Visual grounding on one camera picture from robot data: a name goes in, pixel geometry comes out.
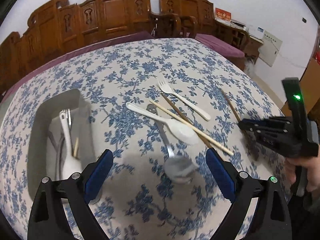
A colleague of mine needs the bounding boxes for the purple armchair cushion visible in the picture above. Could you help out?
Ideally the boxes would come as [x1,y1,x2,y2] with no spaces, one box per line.
[195,34,245,58]

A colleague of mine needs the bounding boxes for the white router box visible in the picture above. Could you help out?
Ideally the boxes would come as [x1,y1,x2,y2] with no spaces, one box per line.
[248,25,265,40]

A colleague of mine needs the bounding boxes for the steel smiley spoon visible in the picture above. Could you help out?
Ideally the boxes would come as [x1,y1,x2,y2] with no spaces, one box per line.
[146,104,199,184]

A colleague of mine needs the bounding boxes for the white electrical panel box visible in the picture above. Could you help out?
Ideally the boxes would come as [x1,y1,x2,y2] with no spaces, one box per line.
[259,31,283,67]

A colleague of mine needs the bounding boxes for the right human hand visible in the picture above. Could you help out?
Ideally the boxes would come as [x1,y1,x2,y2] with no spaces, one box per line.
[281,141,319,197]

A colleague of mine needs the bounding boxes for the carved wooden sofa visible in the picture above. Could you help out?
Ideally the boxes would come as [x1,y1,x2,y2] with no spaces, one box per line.
[0,0,182,91]

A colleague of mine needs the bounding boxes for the light bamboo chopstick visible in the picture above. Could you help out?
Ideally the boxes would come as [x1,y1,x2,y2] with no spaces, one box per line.
[149,99,234,156]

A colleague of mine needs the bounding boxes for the white plastic fork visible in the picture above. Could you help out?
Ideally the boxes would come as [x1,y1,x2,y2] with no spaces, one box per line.
[157,79,211,121]

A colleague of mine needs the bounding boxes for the dark brown chopstick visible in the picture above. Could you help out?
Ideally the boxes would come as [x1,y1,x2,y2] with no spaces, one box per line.
[221,89,241,122]
[161,93,212,148]

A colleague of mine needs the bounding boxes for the metal rectangular tray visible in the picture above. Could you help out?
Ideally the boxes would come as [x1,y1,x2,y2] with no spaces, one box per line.
[27,89,97,199]

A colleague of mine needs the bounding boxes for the purple sofa cushion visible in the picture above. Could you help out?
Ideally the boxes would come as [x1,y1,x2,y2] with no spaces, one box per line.
[1,31,154,103]

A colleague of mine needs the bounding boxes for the carved wooden armchair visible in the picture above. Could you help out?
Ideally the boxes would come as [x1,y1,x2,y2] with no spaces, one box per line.
[159,0,251,53]

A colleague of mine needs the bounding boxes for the red sign card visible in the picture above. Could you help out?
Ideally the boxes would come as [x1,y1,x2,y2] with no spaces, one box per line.
[215,8,232,22]

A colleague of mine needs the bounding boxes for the steel fork in tray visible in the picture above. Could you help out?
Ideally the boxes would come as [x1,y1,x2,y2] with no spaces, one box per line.
[62,108,72,129]

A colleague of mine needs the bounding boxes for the large white ceramic spoon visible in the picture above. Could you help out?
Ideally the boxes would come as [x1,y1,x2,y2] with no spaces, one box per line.
[126,102,199,145]

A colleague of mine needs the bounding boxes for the wooden side table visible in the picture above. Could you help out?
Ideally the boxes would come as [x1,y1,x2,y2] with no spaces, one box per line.
[215,20,264,63]

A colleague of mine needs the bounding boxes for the light chopstick in tray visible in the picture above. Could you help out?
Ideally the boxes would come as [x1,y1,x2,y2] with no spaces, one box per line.
[72,137,79,159]

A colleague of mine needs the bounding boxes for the blue floral tablecloth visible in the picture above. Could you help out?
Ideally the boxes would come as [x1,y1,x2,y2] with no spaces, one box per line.
[1,39,286,239]

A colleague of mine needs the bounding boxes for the white spoon in tray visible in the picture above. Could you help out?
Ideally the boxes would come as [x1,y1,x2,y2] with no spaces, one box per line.
[59,110,81,179]

